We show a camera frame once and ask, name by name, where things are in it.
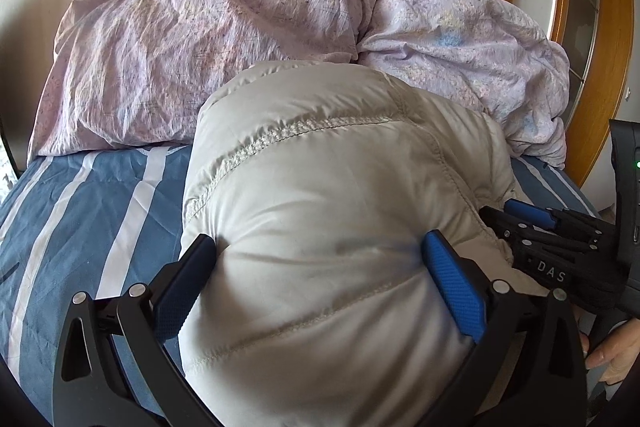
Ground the beige puffer jacket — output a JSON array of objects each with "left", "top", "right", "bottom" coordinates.
[{"left": 179, "top": 62, "right": 541, "bottom": 426}]

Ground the person's right hand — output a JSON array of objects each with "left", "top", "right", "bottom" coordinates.
[{"left": 580, "top": 319, "right": 640, "bottom": 385}]

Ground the blue white striped bedsheet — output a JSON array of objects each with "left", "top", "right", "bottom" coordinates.
[{"left": 0, "top": 143, "right": 599, "bottom": 423}]

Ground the pink floral duvet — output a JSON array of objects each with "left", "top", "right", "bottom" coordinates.
[{"left": 27, "top": 0, "right": 570, "bottom": 168}]

